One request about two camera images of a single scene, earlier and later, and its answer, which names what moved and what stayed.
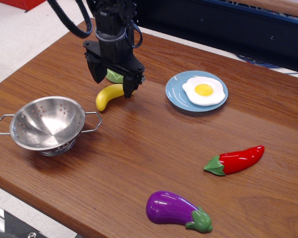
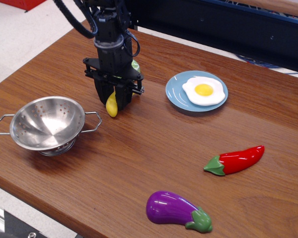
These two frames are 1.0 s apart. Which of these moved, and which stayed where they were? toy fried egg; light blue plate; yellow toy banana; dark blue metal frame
Moved: yellow toy banana
Stayed: toy fried egg; dark blue metal frame; light blue plate
